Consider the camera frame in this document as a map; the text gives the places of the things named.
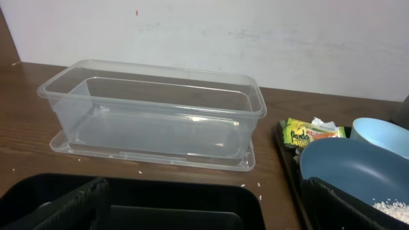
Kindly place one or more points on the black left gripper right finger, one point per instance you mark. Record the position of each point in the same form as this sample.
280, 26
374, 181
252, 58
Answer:
328, 207

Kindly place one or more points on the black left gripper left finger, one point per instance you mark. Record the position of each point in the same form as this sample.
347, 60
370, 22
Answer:
86, 207

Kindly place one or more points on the light blue bowl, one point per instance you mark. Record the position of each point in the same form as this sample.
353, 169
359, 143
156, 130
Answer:
382, 134

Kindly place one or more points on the dark blue plate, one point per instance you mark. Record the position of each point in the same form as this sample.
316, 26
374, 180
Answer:
365, 171

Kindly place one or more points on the dark brown serving tray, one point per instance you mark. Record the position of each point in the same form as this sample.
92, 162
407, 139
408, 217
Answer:
292, 172

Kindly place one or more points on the pile of white rice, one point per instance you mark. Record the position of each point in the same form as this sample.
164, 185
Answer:
395, 209

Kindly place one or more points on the black plastic bin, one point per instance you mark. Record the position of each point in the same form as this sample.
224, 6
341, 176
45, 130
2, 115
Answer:
144, 204

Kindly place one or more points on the yellow green snack wrapper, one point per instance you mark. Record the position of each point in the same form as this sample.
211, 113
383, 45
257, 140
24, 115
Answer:
300, 133

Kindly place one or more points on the crumpled white tissue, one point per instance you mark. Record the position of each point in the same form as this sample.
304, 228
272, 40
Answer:
328, 126

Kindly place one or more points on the clear plastic bin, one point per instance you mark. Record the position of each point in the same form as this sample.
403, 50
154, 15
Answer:
156, 109

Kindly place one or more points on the clear plastic bin lid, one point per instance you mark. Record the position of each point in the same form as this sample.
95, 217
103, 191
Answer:
60, 144

